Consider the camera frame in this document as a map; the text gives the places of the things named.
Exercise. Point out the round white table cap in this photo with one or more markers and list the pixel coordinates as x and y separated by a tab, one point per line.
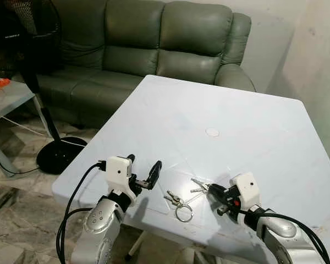
212	132

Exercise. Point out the grey side table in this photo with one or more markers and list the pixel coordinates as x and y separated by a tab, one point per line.
11	99

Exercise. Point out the white plastic table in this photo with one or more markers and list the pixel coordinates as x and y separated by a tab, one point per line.
236	110

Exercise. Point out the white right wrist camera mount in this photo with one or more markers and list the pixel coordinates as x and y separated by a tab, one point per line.
247	187

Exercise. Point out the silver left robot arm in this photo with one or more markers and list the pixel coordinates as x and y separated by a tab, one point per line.
102	220

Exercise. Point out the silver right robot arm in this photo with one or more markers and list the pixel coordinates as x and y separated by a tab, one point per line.
280	231

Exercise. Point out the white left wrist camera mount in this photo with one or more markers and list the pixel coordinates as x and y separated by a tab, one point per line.
120	169

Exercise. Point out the black standing fan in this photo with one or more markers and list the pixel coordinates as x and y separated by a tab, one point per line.
60	157

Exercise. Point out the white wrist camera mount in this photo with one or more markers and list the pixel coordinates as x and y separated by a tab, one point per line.
247	187
120	169

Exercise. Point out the green leather sofa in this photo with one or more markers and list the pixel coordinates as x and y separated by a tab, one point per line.
137	60

